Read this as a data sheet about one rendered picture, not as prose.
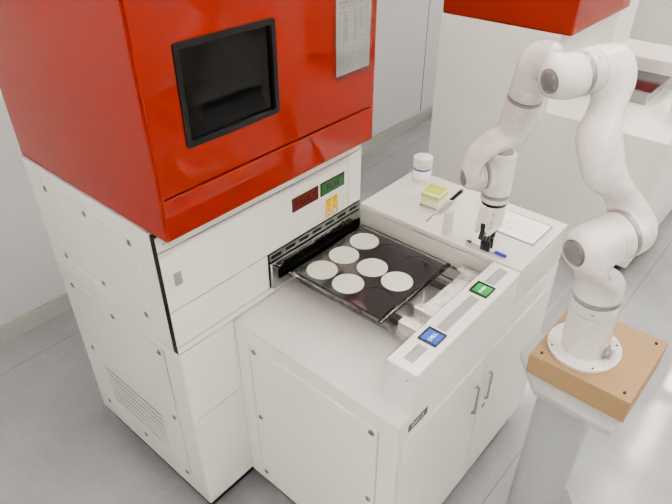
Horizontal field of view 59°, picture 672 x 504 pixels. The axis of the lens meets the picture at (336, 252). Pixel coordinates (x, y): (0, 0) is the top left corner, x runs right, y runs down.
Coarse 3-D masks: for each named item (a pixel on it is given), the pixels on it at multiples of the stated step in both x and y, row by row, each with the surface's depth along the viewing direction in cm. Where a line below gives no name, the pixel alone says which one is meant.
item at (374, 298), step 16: (384, 240) 203; (320, 256) 195; (368, 256) 195; (384, 256) 196; (400, 256) 196; (416, 256) 196; (304, 272) 188; (352, 272) 188; (416, 272) 188; (432, 272) 188; (368, 288) 182; (384, 288) 182; (416, 288) 182; (368, 304) 176; (384, 304) 176
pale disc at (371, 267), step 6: (372, 258) 194; (360, 264) 192; (366, 264) 192; (372, 264) 192; (378, 264) 192; (384, 264) 192; (360, 270) 189; (366, 270) 189; (372, 270) 189; (378, 270) 189; (384, 270) 189; (372, 276) 186
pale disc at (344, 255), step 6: (342, 246) 200; (330, 252) 197; (336, 252) 197; (342, 252) 197; (348, 252) 197; (354, 252) 197; (330, 258) 195; (336, 258) 195; (342, 258) 195; (348, 258) 195; (354, 258) 195
